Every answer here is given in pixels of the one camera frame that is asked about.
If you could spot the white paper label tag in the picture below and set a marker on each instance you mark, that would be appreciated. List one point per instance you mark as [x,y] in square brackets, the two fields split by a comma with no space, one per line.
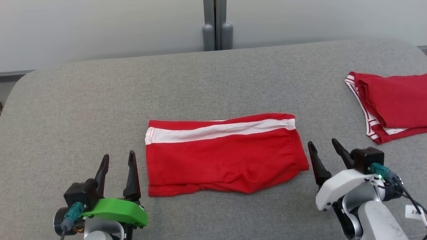
[413,211]

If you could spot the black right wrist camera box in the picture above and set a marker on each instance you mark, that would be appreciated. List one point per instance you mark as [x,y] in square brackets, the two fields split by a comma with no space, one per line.
[367,160]

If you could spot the grey partition frame post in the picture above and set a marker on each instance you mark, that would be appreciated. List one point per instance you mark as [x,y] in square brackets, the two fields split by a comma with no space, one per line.
[217,20]

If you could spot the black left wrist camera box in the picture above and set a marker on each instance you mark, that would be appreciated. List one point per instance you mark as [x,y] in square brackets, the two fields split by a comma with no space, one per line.
[80,195]

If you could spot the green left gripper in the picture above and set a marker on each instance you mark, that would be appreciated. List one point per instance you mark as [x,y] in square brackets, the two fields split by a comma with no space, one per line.
[120,210]

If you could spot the grey wall baseboard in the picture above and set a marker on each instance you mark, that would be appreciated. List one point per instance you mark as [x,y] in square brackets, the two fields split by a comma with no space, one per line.
[423,49]
[13,75]

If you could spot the red shorts with white stripe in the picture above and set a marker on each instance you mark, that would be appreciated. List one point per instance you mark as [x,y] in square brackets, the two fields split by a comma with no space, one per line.
[227,160]

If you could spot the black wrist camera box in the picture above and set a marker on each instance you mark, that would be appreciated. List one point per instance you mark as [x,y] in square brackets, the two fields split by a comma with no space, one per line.
[80,195]
[367,160]

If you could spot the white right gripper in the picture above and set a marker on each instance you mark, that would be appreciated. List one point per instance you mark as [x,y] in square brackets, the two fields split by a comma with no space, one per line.
[340,186]

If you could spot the red Bulls basketball jersey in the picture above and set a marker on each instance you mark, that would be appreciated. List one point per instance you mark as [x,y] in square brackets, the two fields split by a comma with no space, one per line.
[397,100]

